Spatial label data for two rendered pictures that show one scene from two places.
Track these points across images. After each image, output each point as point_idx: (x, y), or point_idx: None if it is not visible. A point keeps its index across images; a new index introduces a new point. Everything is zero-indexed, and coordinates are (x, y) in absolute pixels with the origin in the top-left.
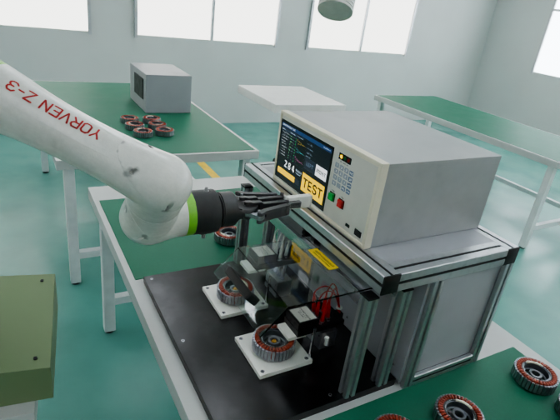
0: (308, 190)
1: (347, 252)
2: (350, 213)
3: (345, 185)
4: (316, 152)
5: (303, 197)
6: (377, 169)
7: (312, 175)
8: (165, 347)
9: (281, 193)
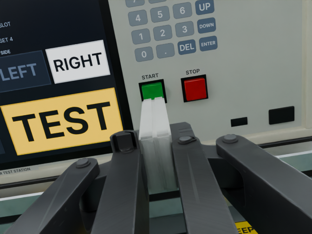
0: (53, 136)
1: (309, 165)
2: (239, 89)
3: (192, 33)
4: (24, 16)
5: (165, 107)
6: None
7: (44, 91)
8: None
9: (121, 139)
